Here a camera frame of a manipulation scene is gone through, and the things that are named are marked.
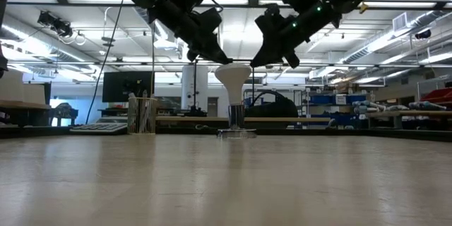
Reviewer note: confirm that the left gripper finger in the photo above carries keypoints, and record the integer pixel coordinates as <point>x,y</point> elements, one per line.
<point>219,47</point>
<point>211,54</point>

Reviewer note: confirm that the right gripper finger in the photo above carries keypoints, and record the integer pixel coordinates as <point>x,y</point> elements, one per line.
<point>266,42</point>
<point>273,56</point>

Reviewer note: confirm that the white reflector lightbulb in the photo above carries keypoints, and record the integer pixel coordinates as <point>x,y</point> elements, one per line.
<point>233,77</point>

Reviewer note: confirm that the chrome lamp socket base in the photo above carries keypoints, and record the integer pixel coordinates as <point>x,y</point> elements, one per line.
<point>236,116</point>

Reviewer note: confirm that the white cylindrical column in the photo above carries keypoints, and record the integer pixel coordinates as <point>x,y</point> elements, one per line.
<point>189,88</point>

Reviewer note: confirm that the black duffel bag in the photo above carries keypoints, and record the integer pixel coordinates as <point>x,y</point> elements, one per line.
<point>279,107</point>

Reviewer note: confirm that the yellow hanging tag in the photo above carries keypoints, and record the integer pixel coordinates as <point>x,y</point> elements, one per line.
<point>363,7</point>

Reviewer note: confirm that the blue storage bin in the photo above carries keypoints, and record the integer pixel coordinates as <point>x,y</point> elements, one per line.
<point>357,99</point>
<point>322,99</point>

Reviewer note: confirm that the grey marker pen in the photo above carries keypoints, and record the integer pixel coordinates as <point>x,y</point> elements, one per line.
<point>144,106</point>
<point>132,106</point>

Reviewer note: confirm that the black computer monitor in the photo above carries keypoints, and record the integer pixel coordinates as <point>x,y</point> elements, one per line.
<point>123,86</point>

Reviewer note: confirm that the clear container of sticks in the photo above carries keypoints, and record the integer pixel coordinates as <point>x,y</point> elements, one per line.
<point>142,116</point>

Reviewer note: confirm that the white ceiling air vent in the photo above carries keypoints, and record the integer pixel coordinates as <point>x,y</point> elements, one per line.
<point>400,22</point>

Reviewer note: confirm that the black overhead beam with lights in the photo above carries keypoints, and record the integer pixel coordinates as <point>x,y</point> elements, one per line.
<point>61,1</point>

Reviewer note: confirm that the grey keyboard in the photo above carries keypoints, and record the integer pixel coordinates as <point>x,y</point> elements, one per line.
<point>99,128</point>

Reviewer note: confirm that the long wooden workbench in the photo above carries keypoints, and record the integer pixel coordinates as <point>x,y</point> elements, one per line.
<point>406,114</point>

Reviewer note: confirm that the dark office chair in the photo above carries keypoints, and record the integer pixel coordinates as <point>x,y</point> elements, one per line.
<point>63,111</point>

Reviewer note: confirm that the white cardboard box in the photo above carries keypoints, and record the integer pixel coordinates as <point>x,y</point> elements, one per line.
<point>34,93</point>
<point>10,86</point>

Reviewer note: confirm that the wooden side table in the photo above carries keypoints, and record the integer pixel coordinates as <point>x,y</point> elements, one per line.
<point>24,105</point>

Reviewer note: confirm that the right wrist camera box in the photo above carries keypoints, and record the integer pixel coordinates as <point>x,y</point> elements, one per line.
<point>268,17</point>

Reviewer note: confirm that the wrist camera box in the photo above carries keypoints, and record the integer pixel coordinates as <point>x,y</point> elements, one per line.
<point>268,17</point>
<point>212,19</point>

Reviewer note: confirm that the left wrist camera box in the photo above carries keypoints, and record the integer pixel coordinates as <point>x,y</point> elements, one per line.
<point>212,19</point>

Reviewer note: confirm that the black ceiling-mounted camera cluster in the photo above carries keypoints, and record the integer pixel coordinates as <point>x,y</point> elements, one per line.
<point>56,24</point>

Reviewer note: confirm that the silver ventilation duct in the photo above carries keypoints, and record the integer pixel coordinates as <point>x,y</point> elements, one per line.
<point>436,17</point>

